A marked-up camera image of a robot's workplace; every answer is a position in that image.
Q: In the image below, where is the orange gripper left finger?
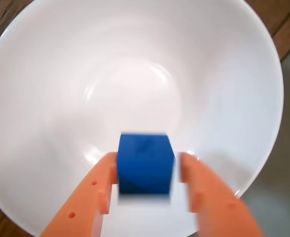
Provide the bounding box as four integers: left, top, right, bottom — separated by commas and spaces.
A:
40, 151, 119, 237

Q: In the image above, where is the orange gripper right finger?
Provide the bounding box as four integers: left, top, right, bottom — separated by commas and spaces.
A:
179, 151, 265, 237

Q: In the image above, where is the blue cube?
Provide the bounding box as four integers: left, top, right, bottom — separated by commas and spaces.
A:
116, 132, 177, 197

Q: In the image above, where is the white bowl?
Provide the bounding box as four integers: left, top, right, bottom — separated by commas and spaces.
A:
0, 0, 285, 237

